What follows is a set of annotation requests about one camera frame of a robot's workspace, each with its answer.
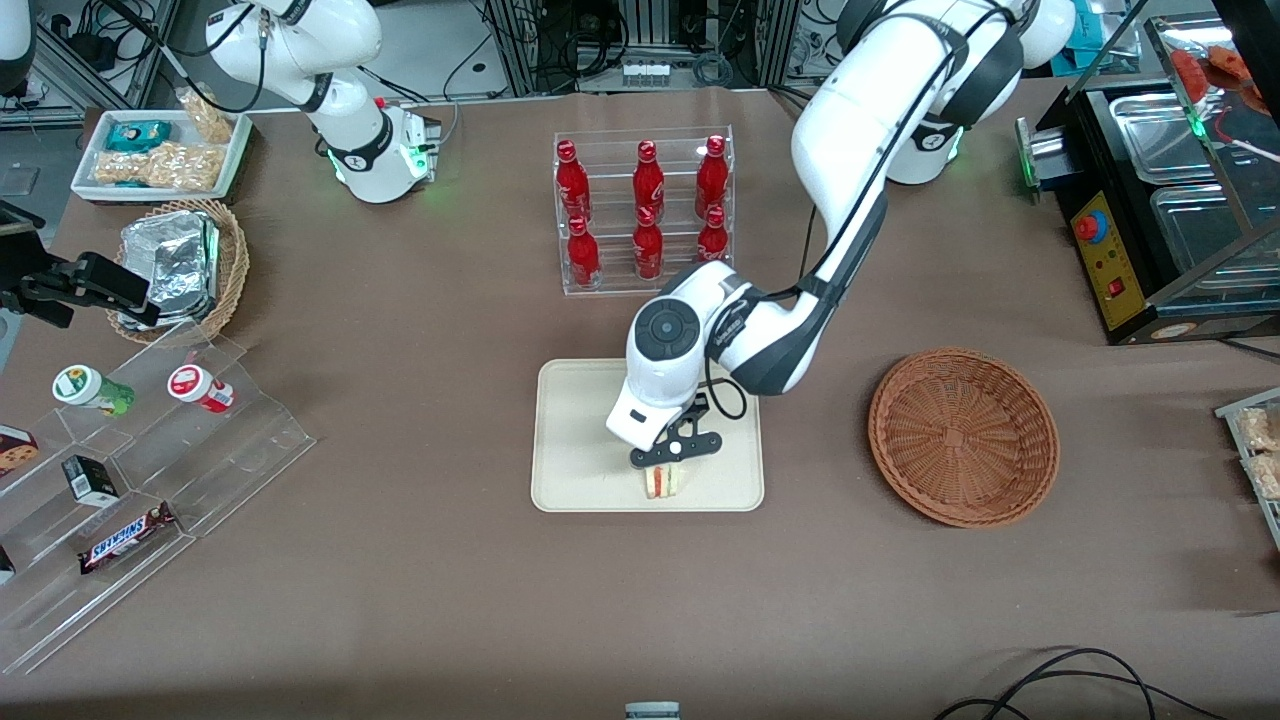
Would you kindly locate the triangle sandwich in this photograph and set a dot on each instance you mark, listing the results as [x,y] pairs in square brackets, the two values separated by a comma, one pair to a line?
[665,485]

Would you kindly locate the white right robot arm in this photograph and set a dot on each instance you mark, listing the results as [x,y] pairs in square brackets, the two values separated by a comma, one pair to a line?
[300,50]

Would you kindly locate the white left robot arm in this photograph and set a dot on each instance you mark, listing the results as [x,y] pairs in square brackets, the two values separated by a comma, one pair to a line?
[860,110]

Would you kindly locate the grey arm base connector block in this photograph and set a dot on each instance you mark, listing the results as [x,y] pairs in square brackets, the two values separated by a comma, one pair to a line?
[422,145]

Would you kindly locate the beige plastic tray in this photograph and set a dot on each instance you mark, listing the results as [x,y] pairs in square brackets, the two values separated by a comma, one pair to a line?
[580,450]

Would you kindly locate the tan wicker basket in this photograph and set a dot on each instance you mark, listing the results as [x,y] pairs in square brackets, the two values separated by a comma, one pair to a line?
[235,265]

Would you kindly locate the white rectangular snack tray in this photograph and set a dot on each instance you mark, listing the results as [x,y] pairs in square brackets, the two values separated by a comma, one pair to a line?
[240,150]

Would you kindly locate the brown wicker basket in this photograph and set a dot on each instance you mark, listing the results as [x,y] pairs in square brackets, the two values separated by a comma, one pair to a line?
[960,440]

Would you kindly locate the tray with snacks right edge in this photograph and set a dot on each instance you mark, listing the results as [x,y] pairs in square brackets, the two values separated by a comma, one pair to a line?
[1232,410]

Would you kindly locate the steel warmer tray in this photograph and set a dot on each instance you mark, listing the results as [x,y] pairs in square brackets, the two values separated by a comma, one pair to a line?
[1200,235]
[1160,135]

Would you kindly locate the aluminium foil container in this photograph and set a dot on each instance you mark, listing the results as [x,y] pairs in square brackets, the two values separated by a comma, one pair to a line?
[170,265]

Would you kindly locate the green yogurt cup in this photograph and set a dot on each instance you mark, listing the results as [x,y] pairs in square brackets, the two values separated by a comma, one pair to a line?
[82,386]

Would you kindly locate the clear bag of puffed snack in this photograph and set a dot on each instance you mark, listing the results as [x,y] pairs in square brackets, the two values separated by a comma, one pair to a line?
[175,167]

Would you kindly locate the red yogurt cup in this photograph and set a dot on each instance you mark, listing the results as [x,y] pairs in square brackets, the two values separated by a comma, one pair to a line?
[195,385]

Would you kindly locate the clear acrylic bottle rack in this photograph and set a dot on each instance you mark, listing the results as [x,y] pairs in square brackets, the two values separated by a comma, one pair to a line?
[612,282]

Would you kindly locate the brown cookie box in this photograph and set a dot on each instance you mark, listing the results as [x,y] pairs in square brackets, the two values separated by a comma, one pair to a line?
[15,450]

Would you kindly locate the teal snack packet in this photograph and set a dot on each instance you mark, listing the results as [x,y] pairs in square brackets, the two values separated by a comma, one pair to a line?
[138,135]

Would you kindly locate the red cola bottle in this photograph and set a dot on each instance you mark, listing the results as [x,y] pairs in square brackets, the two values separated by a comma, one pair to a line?
[648,252]
[573,185]
[648,185]
[584,258]
[711,180]
[712,240]

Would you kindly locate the small black box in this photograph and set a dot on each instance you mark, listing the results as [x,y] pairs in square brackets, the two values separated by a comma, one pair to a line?
[92,480]

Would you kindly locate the clear bag of peanuts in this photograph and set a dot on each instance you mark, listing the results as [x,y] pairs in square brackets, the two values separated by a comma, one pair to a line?
[208,115]

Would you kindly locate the clear acrylic step display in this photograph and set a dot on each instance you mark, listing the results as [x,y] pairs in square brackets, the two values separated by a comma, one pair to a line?
[230,450]

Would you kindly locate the snickers bar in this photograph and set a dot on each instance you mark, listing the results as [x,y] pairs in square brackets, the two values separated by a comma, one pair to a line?
[125,538]

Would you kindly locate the grey device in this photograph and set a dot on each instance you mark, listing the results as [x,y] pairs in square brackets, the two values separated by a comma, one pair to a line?
[652,711]

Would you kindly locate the black food warmer case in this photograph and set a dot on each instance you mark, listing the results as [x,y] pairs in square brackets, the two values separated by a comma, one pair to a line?
[1125,300]

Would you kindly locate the clear pack of rice snack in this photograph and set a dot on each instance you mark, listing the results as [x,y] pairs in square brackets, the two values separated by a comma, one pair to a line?
[1262,428]
[1266,476]

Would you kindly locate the teal box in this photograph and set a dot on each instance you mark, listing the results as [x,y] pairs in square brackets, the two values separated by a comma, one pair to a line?
[1090,35]

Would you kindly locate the red food packet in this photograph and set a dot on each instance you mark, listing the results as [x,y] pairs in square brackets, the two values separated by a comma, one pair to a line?
[1210,65]

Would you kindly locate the black right wrist mount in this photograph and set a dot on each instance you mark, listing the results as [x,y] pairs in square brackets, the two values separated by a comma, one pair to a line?
[18,235]

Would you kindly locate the aluminium frame rack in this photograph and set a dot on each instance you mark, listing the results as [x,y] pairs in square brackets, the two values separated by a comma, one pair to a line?
[520,40]

